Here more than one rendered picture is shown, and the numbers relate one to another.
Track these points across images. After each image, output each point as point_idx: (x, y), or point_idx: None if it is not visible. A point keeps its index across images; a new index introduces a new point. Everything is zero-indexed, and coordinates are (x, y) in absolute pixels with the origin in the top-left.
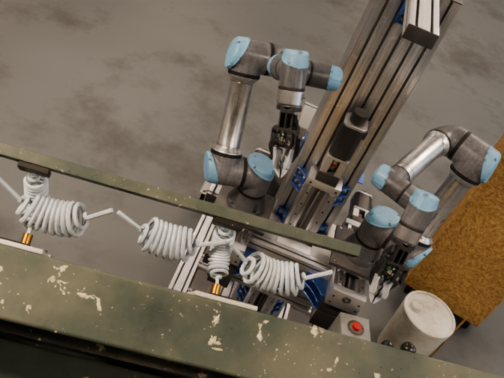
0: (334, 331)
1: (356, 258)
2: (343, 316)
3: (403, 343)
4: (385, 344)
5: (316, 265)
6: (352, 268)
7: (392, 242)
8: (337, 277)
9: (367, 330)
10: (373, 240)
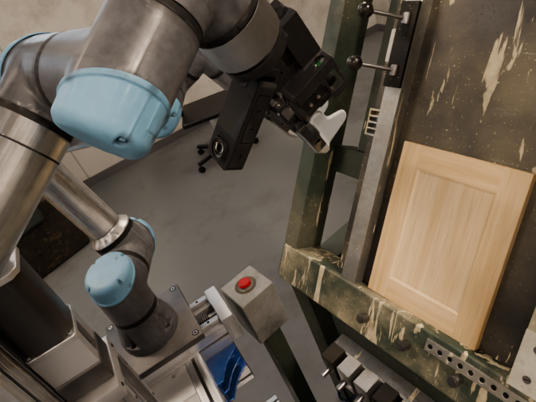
0: (262, 310)
1: (172, 313)
2: (246, 301)
3: (368, 6)
4: (357, 57)
5: (206, 372)
6: (187, 312)
7: (142, 252)
8: (206, 330)
9: (236, 278)
10: (147, 282)
